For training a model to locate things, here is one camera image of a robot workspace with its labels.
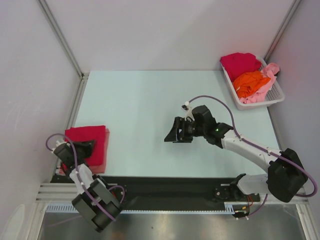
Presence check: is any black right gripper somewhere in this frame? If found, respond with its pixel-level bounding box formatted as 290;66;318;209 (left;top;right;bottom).
164;116;206;143

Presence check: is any crimson red t-shirt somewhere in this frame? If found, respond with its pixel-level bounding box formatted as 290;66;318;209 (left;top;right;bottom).
64;125;106;167

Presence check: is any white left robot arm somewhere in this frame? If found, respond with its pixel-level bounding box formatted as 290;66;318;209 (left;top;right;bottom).
52;140;122;233

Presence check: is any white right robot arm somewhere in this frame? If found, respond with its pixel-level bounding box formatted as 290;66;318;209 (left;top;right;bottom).
164;105;309;203

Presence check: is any folded salmon pink t-shirt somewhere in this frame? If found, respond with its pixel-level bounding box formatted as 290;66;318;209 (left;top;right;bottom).
58;127;111;176

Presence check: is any orange t-shirt in basket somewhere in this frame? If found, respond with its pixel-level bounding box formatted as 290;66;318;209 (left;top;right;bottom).
233;70;271;99

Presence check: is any crimson t-shirt in basket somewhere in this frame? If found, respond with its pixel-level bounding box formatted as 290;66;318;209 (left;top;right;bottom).
220;52;262;82

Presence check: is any white plastic laundry basket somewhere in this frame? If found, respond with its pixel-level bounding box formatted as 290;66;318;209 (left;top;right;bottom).
219;56;286;111

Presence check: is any light pink t-shirt in basket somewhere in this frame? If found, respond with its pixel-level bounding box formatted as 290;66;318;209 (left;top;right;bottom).
239;63;280;104

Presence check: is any left aluminium side rail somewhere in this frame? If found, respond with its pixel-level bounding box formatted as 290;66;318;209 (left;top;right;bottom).
60;72;90;134

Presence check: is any aluminium side rail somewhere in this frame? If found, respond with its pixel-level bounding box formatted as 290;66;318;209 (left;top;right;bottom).
268;104;294;150
60;72;90;134

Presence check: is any aluminium front frame rail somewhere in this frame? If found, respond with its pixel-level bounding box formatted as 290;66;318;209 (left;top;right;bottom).
35;183;309;205

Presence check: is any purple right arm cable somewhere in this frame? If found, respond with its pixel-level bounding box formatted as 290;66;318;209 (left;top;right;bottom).
181;95;318;221

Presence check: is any white slotted cable duct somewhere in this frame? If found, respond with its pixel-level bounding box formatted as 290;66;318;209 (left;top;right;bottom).
46;203;251;215

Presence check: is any right aluminium side rail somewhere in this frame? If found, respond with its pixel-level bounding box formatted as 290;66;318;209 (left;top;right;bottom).
268;104;294;150

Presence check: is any left aluminium corner post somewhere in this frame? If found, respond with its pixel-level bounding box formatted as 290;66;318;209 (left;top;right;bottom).
36;0;84;79

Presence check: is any aluminium corner post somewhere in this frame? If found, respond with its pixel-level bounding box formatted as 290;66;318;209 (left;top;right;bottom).
36;0;84;79
263;0;304;62

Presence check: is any right aluminium corner post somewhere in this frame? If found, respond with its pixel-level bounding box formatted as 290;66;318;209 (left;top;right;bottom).
263;0;304;62

